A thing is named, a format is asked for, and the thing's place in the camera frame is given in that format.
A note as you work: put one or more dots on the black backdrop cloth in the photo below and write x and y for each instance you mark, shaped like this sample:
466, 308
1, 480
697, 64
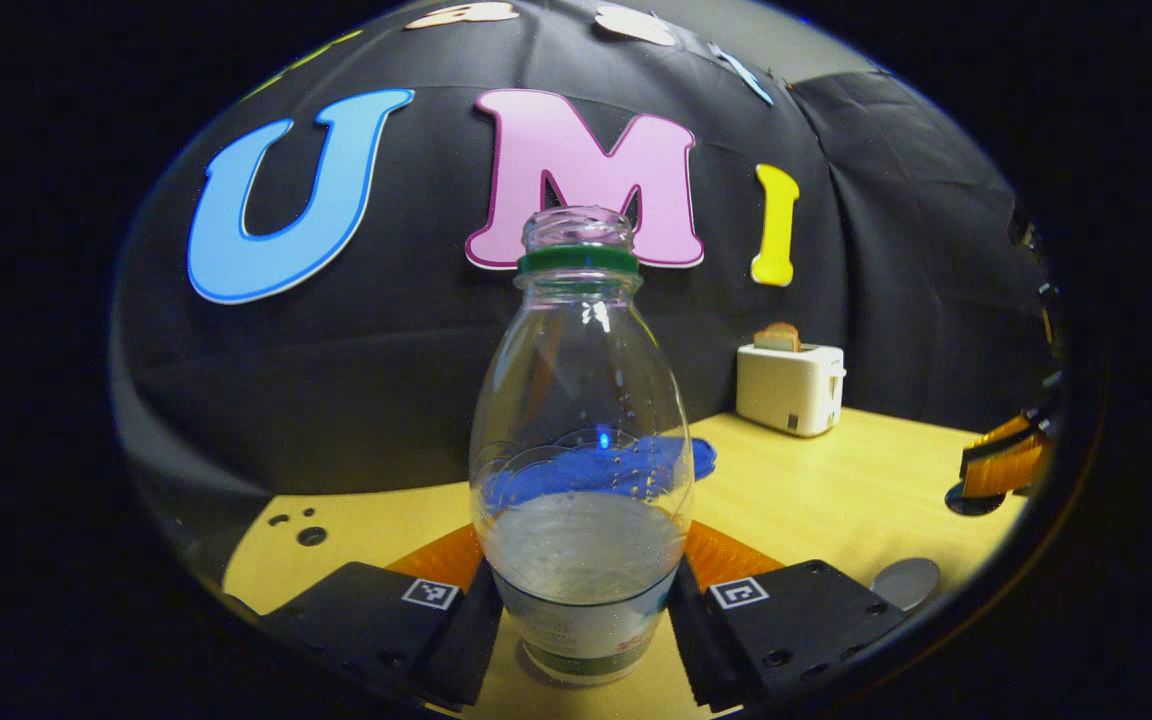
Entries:
386, 380

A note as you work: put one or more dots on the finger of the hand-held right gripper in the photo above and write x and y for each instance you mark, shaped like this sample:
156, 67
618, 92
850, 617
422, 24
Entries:
1006, 465

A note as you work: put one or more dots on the dark teal teacup lid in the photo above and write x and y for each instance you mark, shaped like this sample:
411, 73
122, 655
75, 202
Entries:
971, 502

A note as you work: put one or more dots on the toasted bread slice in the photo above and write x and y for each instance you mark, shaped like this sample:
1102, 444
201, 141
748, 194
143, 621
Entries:
778, 337

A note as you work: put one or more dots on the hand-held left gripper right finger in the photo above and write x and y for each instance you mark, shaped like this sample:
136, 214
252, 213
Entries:
701, 640

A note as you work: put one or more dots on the white toaster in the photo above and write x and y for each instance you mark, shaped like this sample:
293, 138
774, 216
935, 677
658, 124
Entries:
786, 395

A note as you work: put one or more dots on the round coaster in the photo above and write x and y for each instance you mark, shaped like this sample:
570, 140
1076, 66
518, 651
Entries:
906, 583

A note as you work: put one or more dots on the blue folded towel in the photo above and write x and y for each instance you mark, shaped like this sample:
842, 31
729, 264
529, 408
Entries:
704, 458

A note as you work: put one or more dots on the clear plastic water bottle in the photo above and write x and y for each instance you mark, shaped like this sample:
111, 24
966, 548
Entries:
581, 420

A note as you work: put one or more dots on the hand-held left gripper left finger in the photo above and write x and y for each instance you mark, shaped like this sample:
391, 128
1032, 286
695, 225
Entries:
471, 640

